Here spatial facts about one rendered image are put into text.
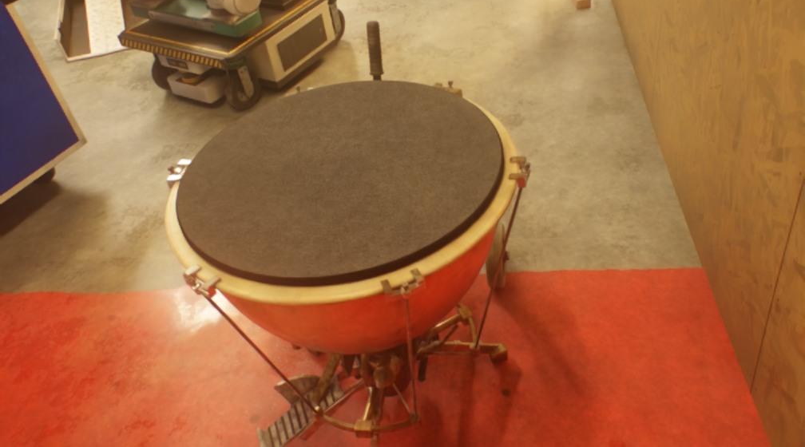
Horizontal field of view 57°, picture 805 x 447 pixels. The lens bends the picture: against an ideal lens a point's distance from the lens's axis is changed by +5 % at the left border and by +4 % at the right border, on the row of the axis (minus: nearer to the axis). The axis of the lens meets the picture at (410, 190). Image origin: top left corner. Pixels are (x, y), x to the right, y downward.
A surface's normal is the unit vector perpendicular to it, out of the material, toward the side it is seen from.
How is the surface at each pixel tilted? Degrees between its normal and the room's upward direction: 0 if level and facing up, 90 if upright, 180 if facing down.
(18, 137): 90
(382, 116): 0
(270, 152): 0
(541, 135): 0
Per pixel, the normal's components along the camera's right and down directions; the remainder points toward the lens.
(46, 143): 0.90, 0.17
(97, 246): -0.13, -0.78
